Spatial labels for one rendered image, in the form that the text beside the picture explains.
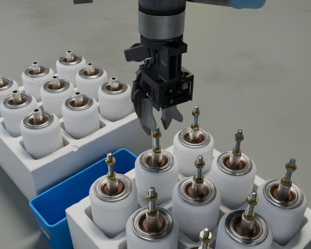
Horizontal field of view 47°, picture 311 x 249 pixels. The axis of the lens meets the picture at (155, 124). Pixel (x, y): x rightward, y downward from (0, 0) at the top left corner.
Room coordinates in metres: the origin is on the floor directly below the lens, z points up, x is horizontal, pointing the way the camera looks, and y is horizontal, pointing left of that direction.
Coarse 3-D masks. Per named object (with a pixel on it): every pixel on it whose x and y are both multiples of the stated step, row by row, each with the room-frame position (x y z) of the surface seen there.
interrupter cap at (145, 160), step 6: (150, 150) 0.61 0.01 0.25; (162, 150) 0.61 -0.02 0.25; (144, 156) 0.60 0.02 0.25; (150, 156) 0.60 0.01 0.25; (162, 156) 0.60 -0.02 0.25; (168, 156) 0.60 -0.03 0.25; (144, 162) 0.58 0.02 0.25; (150, 162) 0.58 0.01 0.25; (162, 162) 0.58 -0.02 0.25; (168, 162) 0.58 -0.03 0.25; (144, 168) 0.56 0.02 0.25; (150, 168) 0.56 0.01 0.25; (156, 168) 0.56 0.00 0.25; (162, 168) 0.56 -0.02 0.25; (168, 168) 0.56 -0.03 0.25
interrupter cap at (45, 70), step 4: (28, 68) 1.00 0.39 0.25; (32, 68) 1.00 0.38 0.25; (40, 68) 1.01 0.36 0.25; (44, 68) 1.00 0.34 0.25; (48, 68) 1.00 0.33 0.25; (24, 72) 0.98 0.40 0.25; (28, 72) 0.98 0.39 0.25; (32, 72) 0.98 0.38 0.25; (40, 72) 0.98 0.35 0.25; (44, 72) 0.98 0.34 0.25; (48, 72) 0.98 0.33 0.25; (28, 76) 0.95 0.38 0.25; (32, 76) 0.95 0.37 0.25; (36, 76) 0.95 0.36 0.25; (40, 76) 0.96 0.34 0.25
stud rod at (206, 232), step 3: (204, 228) 0.33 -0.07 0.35; (207, 228) 0.33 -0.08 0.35; (204, 231) 0.33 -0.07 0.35; (207, 231) 0.33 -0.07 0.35; (204, 234) 0.33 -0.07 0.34; (207, 234) 0.32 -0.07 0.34; (201, 243) 0.33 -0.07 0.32; (204, 243) 0.32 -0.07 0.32; (207, 243) 0.33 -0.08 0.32; (201, 246) 0.33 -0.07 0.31; (204, 246) 0.33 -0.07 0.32; (207, 246) 0.33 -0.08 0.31
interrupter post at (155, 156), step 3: (153, 153) 0.58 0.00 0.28; (156, 153) 0.57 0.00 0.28; (159, 153) 0.57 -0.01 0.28; (153, 156) 0.58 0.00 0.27; (156, 156) 0.57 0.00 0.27; (159, 156) 0.57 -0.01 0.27; (153, 159) 0.58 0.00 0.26; (156, 159) 0.57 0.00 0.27; (159, 159) 0.57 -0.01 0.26; (153, 162) 0.58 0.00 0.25; (156, 162) 0.57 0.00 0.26; (159, 162) 0.57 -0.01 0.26
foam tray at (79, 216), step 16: (128, 176) 0.61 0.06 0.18; (208, 176) 0.61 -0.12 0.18; (256, 176) 0.61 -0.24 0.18; (80, 208) 0.51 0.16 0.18; (224, 208) 0.51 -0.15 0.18; (240, 208) 0.51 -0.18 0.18; (80, 224) 0.47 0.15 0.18; (304, 224) 0.49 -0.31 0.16; (80, 240) 0.47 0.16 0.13; (96, 240) 0.43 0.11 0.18; (112, 240) 0.43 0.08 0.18; (272, 240) 0.43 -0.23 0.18; (304, 240) 0.43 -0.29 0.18
